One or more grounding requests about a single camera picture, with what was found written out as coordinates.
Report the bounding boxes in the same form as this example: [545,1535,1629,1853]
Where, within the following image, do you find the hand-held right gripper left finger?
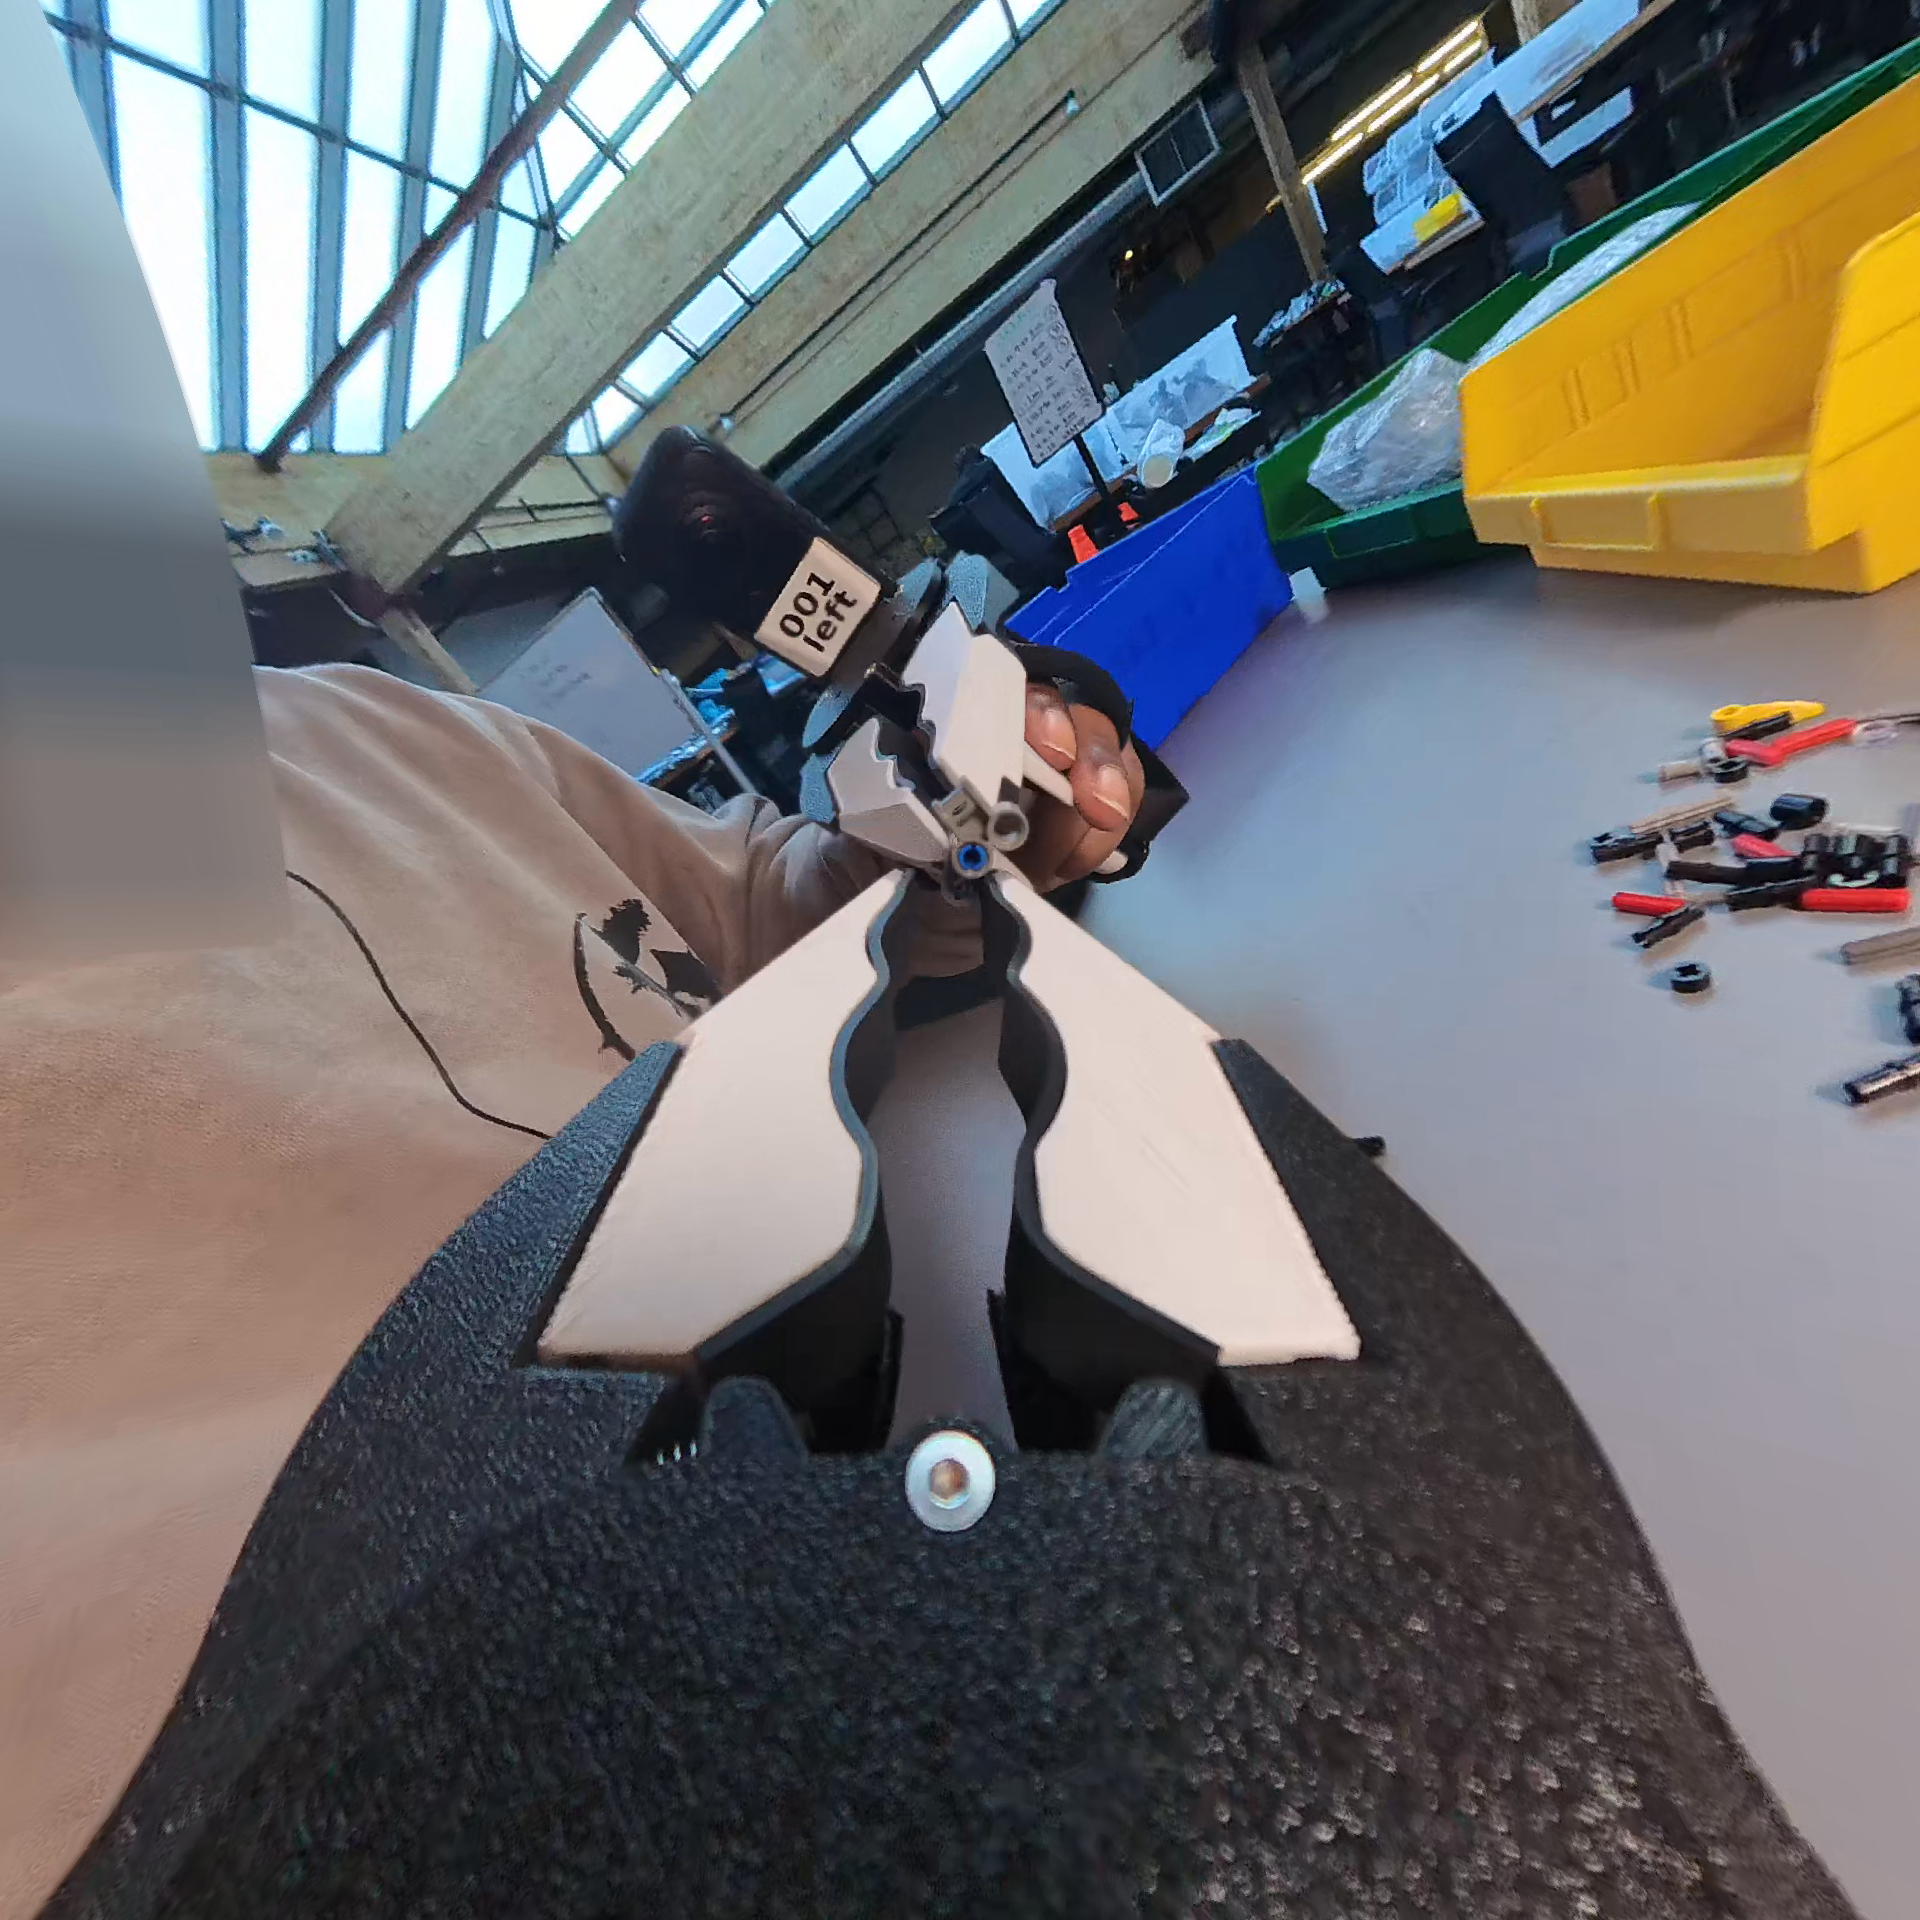
[542,872,908,1368]

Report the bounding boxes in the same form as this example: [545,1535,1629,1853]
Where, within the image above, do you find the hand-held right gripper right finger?
[1007,892,1359,1368]

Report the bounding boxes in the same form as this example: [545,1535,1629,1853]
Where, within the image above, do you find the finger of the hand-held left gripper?
[908,611,1038,813]
[836,686,956,866]

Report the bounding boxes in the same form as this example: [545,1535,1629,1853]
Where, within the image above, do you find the grey building brick piece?
[917,789,1038,887]

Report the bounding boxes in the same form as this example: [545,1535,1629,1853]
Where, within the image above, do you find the grey desk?
[1066,556,1920,1920]

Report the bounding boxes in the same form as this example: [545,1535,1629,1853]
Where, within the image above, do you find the person's left hand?
[1028,690,1142,880]

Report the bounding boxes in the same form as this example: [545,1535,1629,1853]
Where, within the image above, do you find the blue plastic bin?
[999,465,1298,745]

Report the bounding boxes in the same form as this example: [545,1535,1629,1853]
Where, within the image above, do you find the white paper sign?
[984,281,1105,467]

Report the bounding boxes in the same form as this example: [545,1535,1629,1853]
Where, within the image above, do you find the green plastic bin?
[1256,46,1920,586]

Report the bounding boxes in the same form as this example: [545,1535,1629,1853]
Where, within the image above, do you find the clear plastic bag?
[1313,352,1471,513]

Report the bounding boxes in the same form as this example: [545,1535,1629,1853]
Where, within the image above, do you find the person's beige sweatshirt torso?
[0,667,722,1920]

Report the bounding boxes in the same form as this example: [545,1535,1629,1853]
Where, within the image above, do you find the scattered small building pieces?
[1591,699,1920,1107]

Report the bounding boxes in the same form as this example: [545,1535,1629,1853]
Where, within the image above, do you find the yellow plastic bin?
[1463,77,1920,593]

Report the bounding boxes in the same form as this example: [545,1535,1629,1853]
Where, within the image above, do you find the black microphone cable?
[288,872,558,1142]

